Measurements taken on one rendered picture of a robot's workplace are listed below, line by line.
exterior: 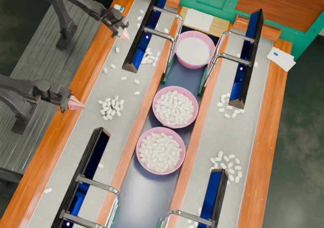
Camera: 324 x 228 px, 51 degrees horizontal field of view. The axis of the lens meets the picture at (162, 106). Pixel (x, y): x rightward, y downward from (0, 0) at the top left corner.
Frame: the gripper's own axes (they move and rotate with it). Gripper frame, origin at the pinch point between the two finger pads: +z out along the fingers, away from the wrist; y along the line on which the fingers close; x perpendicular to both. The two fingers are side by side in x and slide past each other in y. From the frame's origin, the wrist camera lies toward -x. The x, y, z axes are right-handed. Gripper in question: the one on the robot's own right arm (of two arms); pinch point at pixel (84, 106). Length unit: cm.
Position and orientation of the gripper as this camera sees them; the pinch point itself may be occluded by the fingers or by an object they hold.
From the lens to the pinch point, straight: 161.1
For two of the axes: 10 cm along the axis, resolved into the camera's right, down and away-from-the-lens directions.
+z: 9.5, 3.0, 0.0
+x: -1.4, 4.3, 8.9
